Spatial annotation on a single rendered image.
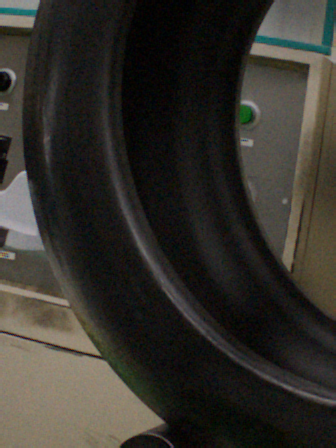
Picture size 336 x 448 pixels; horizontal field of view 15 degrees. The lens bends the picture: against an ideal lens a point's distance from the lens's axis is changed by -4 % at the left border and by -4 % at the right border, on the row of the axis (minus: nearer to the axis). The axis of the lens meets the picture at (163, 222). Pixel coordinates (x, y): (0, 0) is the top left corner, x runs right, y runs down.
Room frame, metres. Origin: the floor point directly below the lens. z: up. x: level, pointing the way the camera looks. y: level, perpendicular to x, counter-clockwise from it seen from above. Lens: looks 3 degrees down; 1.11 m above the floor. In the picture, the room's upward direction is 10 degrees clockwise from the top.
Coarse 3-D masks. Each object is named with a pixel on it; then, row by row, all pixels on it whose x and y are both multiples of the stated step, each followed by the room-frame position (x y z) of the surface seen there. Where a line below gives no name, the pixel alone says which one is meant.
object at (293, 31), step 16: (0, 0) 1.69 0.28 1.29; (16, 0) 1.68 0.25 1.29; (32, 0) 1.67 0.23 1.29; (288, 0) 1.55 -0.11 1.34; (304, 0) 1.55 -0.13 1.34; (320, 0) 1.54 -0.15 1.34; (32, 16) 1.66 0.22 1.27; (272, 16) 1.56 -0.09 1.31; (288, 16) 1.55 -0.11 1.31; (304, 16) 1.55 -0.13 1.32; (320, 16) 1.54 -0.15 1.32; (272, 32) 1.56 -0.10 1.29; (288, 32) 1.55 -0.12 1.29; (304, 32) 1.54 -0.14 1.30; (320, 32) 1.54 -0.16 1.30; (288, 48) 1.54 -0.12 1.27; (304, 48) 1.54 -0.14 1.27; (320, 48) 1.53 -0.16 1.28
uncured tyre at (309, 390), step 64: (64, 0) 0.82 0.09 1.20; (128, 0) 0.81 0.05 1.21; (192, 0) 1.06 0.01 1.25; (256, 0) 1.06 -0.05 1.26; (64, 64) 0.81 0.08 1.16; (128, 64) 1.02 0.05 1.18; (192, 64) 1.07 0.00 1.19; (64, 128) 0.81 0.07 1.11; (128, 128) 1.03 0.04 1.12; (192, 128) 1.07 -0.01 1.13; (64, 192) 0.81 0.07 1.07; (128, 192) 0.80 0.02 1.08; (192, 192) 1.06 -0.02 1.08; (64, 256) 0.82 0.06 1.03; (128, 256) 0.79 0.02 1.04; (192, 256) 1.05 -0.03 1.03; (256, 256) 1.05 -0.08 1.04; (128, 320) 0.79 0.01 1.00; (192, 320) 0.77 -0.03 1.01; (256, 320) 1.04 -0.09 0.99; (320, 320) 1.03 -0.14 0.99; (128, 384) 0.82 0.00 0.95; (192, 384) 0.77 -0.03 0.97; (256, 384) 0.76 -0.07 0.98; (320, 384) 1.01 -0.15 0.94
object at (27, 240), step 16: (16, 176) 0.93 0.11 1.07; (0, 192) 0.93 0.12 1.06; (16, 192) 0.93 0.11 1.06; (0, 208) 0.93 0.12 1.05; (16, 208) 0.93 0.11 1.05; (32, 208) 0.92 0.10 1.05; (0, 224) 0.92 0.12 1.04; (16, 224) 0.93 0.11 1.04; (32, 224) 0.92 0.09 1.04; (16, 240) 0.92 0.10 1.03; (32, 240) 0.92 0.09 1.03
